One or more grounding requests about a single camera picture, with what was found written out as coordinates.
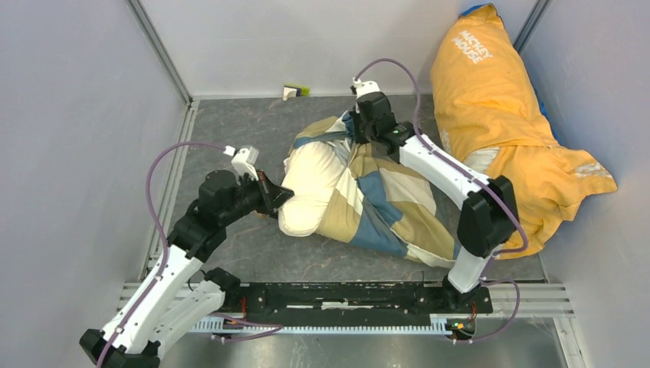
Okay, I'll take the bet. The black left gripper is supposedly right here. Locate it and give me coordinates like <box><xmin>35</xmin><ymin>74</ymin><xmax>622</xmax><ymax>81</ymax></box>
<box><xmin>219</xmin><ymin>169</ymin><xmax>294</xmax><ymax>227</ymax></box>

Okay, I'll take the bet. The cream white pillow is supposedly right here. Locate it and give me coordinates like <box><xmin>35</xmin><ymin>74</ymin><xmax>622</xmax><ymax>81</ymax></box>
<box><xmin>278</xmin><ymin>140</ymin><xmax>351</xmax><ymax>238</ymax></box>

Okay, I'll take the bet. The blue beige checkered pillowcase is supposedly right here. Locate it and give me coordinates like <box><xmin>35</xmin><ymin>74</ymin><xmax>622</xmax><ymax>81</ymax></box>
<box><xmin>287</xmin><ymin>113</ymin><xmax>458</xmax><ymax>268</ymax></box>

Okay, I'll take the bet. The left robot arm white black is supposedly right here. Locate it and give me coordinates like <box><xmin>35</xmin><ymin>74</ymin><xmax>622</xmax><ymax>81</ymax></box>
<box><xmin>80</xmin><ymin>170</ymin><xmax>294</xmax><ymax>367</ymax></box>

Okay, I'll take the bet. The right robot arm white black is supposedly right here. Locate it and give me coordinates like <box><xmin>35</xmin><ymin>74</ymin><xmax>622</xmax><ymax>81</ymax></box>
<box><xmin>350</xmin><ymin>87</ymin><xmax>520</xmax><ymax>313</ymax></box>

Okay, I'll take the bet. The yellow Mickey Mouse pillow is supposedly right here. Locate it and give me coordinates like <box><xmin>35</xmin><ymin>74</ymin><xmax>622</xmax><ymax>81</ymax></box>
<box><xmin>430</xmin><ymin>4</ymin><xmax>617</xmax><ymax>259</ymax></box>

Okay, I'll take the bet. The small white green block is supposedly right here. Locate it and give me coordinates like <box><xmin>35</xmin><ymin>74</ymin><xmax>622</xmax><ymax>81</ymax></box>
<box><xmin>282</xmin><ymin>84</ymin><xmax>310</xmax><ymax>101</ymax></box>

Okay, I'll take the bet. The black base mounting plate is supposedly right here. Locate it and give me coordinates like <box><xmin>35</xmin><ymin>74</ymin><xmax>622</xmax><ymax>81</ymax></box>
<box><xmin>219</xmin><ymin>281</ymin><xmax>494</xmax><ymax>314</ymax></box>

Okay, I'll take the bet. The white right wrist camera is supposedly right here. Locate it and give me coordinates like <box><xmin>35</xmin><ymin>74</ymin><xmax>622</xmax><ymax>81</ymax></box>
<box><xmin>350</xmin><ymin>78</ymin><xmax>381</xmax><ymax>100</ymax></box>

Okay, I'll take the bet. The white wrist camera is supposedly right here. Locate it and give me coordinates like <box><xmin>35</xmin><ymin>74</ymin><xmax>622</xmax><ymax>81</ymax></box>
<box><xmin>224</xmin><ymin>146</ymin><xmax>259</xmax><ymax>181</ymax></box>
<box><xmin>350</xmin><ymin>78</ymin><xmax>381</xmax><ymax>100</ymax></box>

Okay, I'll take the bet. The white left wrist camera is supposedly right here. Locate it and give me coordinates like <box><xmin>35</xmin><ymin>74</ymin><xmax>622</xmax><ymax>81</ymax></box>
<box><xmin>224</xmin><ymin>146</ymin><xmax>259</xmax><ymax>181</ymax></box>

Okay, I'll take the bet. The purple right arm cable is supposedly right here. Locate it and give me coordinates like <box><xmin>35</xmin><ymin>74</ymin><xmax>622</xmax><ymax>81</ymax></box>
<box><xmin>353</xmin><ymin>57</ymin><xmax>530</xmax><ymax>257</ymax></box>

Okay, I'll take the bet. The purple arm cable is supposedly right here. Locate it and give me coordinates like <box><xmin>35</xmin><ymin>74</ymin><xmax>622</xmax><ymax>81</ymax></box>
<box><xmin>95</xmin><ymin>141</ymin><xmax>227</xmax><ymax>368</ymax></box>
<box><xmin>353</xmin><ymin>57</ymin><xmax>530</xmax><ymax>257</ymax></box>

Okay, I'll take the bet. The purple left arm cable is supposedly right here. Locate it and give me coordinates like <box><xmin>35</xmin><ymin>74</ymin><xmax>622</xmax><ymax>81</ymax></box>
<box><xmin>95</xmin><ymin>141</ymin><xmax>227</xmax><ymax>368</ymax></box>

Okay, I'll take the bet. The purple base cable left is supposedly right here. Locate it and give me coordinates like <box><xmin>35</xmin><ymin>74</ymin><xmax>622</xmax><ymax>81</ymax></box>
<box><xmin>205</xmin><ymin>310</ymin><xmax>284</xmax><ymax>343</ymax></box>

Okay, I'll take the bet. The white slotted cable duct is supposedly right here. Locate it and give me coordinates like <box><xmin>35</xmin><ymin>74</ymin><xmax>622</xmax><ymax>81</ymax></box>
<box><xmin>189</xmin><ymin>316</ymin><xmax>475</xmax><ymax>337</ymax></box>

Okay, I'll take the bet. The aluminium frame post right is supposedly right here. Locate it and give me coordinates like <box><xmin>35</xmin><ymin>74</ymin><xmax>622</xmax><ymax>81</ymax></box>
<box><xmin>513</xmin><ymin>0</ymin><xmax>552</xmax><ymax>53</ymax></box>

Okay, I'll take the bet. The aluminium frame post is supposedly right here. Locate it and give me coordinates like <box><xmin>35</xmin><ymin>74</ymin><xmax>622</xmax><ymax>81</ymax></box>
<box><xmin>513</xmin><ymin>0</ymin><xmax>552</xmax><ymax>53</ymax></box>
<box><xmin>126</xmin><ymin>0</ymin><xmax>193</xmax><ymax>105</ymax></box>

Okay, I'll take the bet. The aluminium frame post left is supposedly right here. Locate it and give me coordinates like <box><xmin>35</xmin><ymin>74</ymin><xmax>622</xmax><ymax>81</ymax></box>
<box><xmin>126</xmin><ymin>0</ymin><xmax>193</xmax><ymax>105</ymax></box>

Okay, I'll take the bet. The aluminium frame rail front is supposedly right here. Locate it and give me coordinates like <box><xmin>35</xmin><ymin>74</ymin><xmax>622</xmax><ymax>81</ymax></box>
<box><xmin>115</xmin><ymin>281</ymin><xmax>576</xmax><ymax>318</ymax></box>

